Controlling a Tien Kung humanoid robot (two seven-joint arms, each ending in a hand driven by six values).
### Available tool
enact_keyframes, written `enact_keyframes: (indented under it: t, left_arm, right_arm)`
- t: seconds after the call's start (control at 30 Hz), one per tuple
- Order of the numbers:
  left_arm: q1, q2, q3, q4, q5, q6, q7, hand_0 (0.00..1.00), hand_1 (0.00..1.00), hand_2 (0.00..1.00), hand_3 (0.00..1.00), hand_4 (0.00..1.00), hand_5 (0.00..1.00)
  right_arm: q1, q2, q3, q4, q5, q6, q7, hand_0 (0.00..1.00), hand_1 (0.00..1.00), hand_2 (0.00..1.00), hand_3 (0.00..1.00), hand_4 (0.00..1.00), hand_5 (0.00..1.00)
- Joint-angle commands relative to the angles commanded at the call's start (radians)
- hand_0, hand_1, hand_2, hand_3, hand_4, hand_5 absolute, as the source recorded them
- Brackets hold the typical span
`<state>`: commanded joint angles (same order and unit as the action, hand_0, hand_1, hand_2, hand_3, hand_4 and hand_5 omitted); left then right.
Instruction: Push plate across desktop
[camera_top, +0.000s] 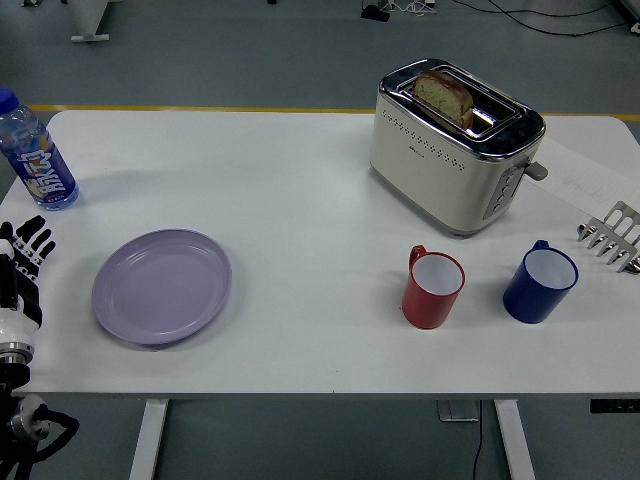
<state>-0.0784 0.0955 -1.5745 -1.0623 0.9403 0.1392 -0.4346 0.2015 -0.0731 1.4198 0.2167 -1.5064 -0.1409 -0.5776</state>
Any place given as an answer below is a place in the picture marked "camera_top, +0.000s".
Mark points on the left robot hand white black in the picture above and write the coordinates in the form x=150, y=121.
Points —
x=10, y=320

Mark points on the purple plate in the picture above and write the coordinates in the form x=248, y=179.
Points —
x=162, y=287

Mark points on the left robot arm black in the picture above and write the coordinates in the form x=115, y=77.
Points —
x=30, y=430

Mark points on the blue-capped drink bottle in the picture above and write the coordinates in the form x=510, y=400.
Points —
x=42, y=165

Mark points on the white table leg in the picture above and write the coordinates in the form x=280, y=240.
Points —
x=148, y=440
x=515, y=440

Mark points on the white furniture foot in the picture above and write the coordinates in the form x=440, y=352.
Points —
x=89, y=20

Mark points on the red mug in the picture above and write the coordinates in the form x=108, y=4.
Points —
x=425, y=305

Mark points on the cream and chrome toaster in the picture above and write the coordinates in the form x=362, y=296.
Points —
x=440, y=180

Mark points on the grey box under table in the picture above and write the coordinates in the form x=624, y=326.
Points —
x=459, y=410

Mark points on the black floor device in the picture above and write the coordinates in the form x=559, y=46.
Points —
x=375, y=13

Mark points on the bread slice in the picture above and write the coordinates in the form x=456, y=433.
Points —
x=442, y=95

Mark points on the blue mug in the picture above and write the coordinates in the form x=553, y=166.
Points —
x=530, y=300

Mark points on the white paper sheet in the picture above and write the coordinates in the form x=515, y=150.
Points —
x=590, y=175

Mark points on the metal toast rack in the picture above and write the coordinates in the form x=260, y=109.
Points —
x=612, y=240

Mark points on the black table control panel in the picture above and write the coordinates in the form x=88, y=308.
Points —
x=615, y=406

